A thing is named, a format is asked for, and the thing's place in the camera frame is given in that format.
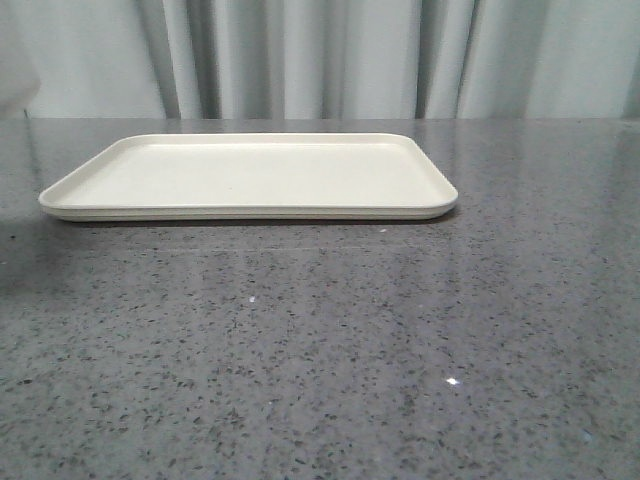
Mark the cream rectangular plastic tray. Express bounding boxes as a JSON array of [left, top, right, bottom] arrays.
[[38, 133, 458, 221]]

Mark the grey pleated curtain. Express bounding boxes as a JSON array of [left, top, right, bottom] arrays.
[[1, 1, 639, 119]]

